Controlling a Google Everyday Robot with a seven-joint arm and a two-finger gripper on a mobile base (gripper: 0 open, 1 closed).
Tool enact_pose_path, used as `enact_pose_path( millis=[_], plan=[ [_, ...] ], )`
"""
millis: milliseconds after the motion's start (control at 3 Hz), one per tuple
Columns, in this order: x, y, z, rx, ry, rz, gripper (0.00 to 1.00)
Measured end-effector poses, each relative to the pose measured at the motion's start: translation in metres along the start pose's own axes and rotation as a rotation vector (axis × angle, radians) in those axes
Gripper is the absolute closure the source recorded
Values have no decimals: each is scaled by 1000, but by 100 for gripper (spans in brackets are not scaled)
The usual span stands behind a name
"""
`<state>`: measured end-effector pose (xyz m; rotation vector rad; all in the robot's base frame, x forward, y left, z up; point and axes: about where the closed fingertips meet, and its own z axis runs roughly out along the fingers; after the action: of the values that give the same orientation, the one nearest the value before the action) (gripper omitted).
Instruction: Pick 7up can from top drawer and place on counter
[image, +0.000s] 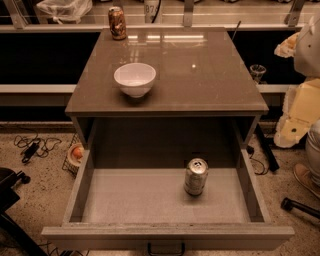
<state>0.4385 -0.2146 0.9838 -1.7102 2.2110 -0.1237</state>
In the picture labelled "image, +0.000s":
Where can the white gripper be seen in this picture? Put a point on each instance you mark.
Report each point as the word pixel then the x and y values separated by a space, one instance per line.
pixel 308 53

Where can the silver 7up soda can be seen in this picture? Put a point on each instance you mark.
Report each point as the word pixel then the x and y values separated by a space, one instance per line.
pixel 195 176

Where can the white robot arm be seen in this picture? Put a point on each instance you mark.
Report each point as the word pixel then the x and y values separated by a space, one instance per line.
pixel 307 51

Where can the grey counter cabinet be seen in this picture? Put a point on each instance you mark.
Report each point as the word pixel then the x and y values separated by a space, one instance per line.
pixel 199 73

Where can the orange brown soda can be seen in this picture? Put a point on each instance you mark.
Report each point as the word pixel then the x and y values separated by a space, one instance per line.
pixel 117 23

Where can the open grey top drawer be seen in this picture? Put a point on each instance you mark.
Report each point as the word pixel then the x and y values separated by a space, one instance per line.
pixel 125 209

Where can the clear glass cup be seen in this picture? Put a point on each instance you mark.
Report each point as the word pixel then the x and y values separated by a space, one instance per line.
pixel 257 71

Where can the white ceramic bowl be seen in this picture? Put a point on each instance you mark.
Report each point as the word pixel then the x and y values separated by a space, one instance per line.
pixel 135 79

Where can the black chair leg caster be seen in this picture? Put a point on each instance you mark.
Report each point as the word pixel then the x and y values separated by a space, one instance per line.
pixel 288 205

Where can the clear plastic bag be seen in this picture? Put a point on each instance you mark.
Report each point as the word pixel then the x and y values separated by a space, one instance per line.
pixel 65 10

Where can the orange fruit in bowl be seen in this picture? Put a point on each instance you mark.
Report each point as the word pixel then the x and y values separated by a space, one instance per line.
pixel 77 153

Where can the black drawer handle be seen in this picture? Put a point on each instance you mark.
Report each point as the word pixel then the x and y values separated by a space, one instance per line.
pixel 152 250

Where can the black wire basket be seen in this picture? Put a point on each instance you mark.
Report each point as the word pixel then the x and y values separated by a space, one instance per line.
pixel 72 163

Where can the black power adapter with cable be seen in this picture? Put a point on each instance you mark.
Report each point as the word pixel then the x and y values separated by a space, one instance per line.
pixel 33 145

